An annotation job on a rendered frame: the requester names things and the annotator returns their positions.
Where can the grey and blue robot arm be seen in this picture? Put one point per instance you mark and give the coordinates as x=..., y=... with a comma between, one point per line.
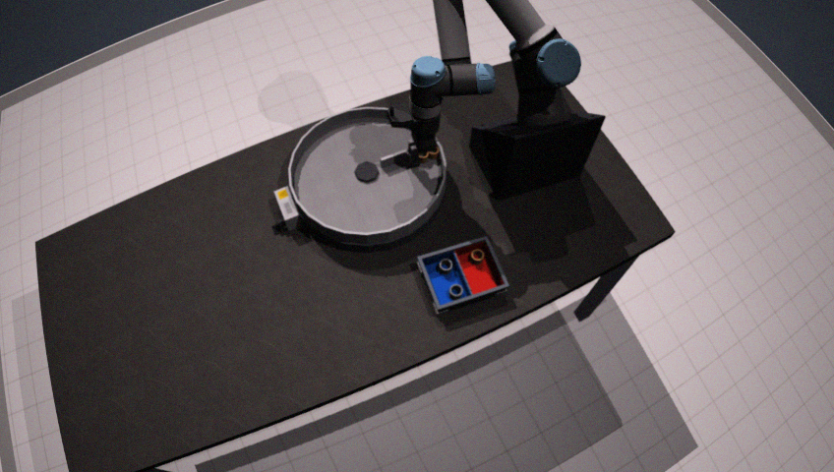
x=540, y=46

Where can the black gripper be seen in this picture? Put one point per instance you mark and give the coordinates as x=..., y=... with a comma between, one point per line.
x=427, y=121

